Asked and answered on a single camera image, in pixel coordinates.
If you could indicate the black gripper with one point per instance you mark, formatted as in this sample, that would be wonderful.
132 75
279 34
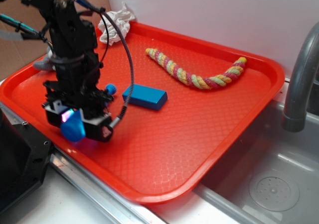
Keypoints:
76 88

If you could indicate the blue plastic bottle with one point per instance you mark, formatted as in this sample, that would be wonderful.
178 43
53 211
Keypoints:
73 128

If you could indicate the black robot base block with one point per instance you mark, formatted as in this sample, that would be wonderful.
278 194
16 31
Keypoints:
24 156

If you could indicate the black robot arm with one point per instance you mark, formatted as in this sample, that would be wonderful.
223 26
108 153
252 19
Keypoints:
70 34

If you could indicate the grey plush mouse toy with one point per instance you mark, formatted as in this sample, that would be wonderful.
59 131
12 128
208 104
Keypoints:
45 64

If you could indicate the blue rectangular block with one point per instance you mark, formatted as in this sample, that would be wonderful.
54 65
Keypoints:
148 97

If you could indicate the red plastic tray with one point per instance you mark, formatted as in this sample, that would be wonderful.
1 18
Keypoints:
156 156

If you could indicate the crumpled white paper towel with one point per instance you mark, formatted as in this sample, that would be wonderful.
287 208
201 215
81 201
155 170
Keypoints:
121 18

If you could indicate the grey plastic sink basin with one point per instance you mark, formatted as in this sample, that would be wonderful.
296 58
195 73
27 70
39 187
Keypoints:
268 175

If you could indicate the grey sink faucet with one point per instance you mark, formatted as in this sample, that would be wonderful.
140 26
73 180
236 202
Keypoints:
303 91

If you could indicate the multicoloured twisted rope toy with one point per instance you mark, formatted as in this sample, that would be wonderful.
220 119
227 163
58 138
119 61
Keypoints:
192 80

